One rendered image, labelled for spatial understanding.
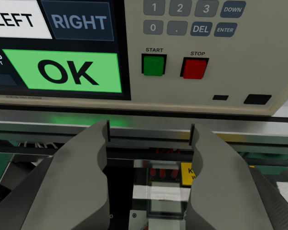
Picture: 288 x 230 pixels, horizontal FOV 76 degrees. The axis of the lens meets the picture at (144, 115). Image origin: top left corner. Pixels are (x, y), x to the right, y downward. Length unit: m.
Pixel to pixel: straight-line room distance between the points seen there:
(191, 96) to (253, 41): 0.08
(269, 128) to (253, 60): 0.09
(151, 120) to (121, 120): 0.03
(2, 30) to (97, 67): 0.08
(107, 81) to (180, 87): 0.08
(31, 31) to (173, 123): 0.16
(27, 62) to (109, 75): 0.08
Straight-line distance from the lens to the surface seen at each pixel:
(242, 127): 0.24
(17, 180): 0.65
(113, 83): 0.20
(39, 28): 0.19
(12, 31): 0.20
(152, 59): 0.17
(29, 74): 0.23
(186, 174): 0.25
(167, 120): 0.22
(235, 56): 0.19
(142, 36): 0.17
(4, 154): 0.35
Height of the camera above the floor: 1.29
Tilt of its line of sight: 53 degrees down
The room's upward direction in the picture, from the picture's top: 1 degrees clockwise
